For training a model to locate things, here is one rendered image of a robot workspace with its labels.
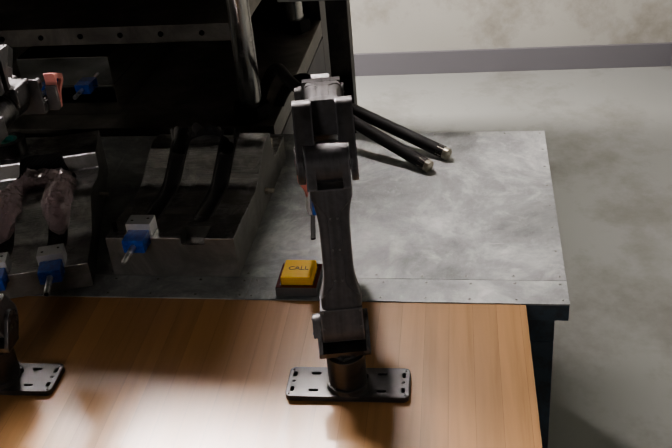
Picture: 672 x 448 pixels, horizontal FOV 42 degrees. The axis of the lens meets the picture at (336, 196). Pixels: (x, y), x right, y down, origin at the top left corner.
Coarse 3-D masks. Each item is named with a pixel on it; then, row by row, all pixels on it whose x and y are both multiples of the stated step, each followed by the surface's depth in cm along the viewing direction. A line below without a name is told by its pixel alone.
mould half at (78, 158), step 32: (64, 160) 202; (96, 160) 203; (32, 192) 193; (96, 192) 195; (32, 224) 184; (96, 224) 189; (32, 256) 176; (96, 256) 183; (32, 288) 173; (64, 288) 175
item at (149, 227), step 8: (136, 216) 174; (144, 216) 174; (152, 216) 174; (128, 224) 172; (136, 224) 172; (144, 224) 171; (152, 224) 173; (128, 232) 172; (136, 232) 172; (144, 232) 171; (152, 232) 173; (128, 240) 169; (136, 240) 169; (144, 240) 170; (128, 248) 170; (136, 248) 170; (144, 248) 170; (128, 256) 166
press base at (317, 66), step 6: (318, 48) 303; (318, 54) 303; (312, 60) 293; (318, 60) 303; (324, 60) 315; (312, 66) 292; (318, 66) 303; (324, 66) 315; (312, 72) 292; (318, 72) 303; (324, 72) 315; (288, 120) 255; (288, 126) 254; (282, 132) 247; (288, 132) 254
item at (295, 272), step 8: (288, 264) 170; (296, 264) 169; (304, 264) 169; (312, 264) 169; (288, 272) 167; (296, 272) 167; (304, 272) 167; (312, 272) 167; (288, 280) 166; (296, 280) 166; (304, 280) 166; (312, 280) 166
